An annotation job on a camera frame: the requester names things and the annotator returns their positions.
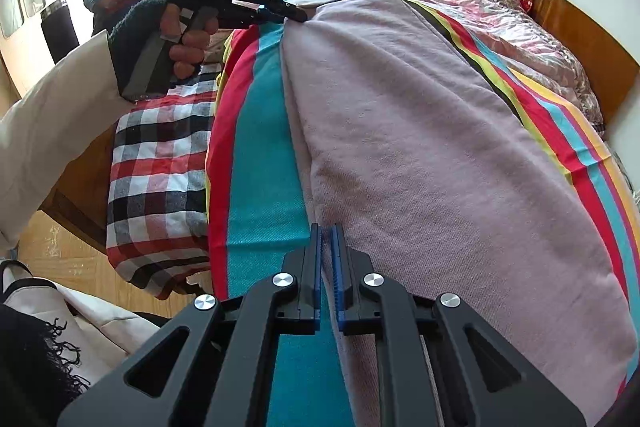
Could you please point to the pink floral quilt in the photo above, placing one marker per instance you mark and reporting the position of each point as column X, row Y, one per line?
column 527, row 47

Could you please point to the lilac fleece pants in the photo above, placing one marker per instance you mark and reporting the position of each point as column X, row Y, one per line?
column 435, row 176

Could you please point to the left wooden headboard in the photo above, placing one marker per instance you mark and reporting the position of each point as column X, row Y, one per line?
column 611, row 70

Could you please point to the dark chair by window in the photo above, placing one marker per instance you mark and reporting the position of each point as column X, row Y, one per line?
column 58, row 30

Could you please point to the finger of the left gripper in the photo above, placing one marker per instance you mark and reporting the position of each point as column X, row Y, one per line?
column 266, row 15

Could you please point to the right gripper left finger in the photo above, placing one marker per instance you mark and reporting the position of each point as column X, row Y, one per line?
column 213, row 363

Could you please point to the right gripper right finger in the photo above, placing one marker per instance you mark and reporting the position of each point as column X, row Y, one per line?
column 439, row 362

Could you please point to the rainbow striped blanket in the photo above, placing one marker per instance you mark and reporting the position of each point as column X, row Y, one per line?
column 265, row 206

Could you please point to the cream jacket front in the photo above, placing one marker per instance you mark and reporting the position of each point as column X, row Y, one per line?
column 97, row 336

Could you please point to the plaid checkered bed sheet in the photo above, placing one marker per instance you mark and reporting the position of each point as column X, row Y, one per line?
column 156, row 229

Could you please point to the cream sleeved left forearm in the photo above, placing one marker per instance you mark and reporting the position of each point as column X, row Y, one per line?
column 87, row 92

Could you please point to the black fringed scarf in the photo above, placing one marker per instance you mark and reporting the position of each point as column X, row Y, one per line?
column 37, row 378

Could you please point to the operator left hand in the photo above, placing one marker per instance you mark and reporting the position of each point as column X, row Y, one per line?
column 190, row 50

